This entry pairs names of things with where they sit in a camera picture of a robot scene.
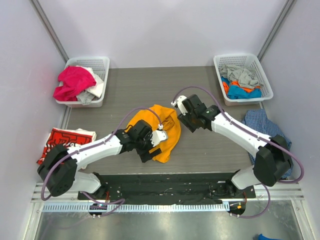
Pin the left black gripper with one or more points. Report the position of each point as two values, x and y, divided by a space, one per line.
149 153

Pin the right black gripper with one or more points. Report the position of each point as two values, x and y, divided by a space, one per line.
186 121

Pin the orange yellow t shirt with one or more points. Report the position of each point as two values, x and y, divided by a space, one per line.
171 126

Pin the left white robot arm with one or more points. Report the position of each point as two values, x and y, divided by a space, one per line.
61 168

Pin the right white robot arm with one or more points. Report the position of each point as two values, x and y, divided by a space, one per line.
272 160

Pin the blue t shirt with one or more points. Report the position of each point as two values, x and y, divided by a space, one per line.
237 92

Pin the orange garment in basket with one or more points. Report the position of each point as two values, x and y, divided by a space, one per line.
240 85

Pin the blue checkered shirt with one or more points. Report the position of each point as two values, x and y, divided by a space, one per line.
257 120

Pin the grey t shirt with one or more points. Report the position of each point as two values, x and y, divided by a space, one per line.
245 77

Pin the white grey garment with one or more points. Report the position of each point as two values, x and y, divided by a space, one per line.
93 92

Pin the red white printed t shirt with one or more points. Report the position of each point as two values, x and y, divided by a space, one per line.
67 138

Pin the right white plastic basket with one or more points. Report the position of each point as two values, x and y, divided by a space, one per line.
248 61

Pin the white plastic basket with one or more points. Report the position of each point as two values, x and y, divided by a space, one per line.
248 61
100 66

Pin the left white plastic basket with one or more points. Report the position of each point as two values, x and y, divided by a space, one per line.
100 66

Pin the pink t shirt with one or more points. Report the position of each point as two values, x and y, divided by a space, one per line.
75 80

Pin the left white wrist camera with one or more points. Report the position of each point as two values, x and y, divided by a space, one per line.
158 136

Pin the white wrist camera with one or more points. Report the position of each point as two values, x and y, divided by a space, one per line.
178 104
158 136

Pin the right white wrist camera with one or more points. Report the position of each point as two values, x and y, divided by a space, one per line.
178 104

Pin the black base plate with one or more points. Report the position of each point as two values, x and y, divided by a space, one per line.
167 189

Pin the white slotted cable duct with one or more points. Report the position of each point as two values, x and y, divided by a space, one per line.
62 207

